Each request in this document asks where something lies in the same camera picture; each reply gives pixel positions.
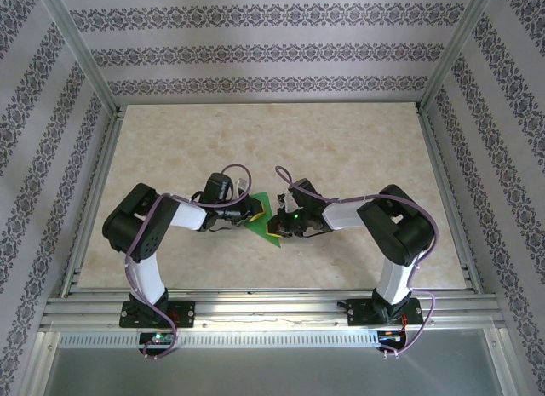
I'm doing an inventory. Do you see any slotted grey cable duct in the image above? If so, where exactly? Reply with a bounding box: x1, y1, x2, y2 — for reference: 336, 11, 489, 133
57, 330, 380, 348

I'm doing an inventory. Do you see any long aluminium mounting rail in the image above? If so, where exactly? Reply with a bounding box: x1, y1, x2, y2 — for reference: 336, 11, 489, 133
40, 296, 510, 331

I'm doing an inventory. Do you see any grey metal panel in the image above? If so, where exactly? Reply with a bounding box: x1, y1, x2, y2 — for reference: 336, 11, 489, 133
42, 347, 506, 396

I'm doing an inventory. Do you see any green paper sheet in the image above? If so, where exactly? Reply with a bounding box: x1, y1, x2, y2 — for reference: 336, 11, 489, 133
242, 192, 283, 249

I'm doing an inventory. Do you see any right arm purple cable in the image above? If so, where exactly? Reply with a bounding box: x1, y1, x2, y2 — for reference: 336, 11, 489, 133
274, 164, 440, 358

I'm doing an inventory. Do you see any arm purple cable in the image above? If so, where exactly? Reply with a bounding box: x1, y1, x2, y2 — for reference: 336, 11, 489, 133
123, 164, 255, 362
274, 164, 440, 358

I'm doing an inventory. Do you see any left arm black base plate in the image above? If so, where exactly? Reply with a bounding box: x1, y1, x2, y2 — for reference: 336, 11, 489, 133
118, 300, 197, 329

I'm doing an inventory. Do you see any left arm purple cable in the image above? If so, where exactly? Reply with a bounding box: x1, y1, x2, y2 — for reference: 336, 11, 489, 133
123, 164, 255, 362

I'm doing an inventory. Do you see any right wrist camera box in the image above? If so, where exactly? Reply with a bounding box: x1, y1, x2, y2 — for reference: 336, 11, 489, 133
276, 190, 300, 215

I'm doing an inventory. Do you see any aluminium frame post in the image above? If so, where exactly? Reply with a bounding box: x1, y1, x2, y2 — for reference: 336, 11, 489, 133
36, 0, 119, 116
418, 0, 500, 112

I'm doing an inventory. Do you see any aluminium side rail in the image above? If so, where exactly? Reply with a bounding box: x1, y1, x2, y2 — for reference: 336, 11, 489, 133
61, 108, 127, 297
415, 106, 486, 296

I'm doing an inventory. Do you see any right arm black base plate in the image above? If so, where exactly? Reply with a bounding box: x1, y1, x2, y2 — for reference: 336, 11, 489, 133
347, 297, 425, 328

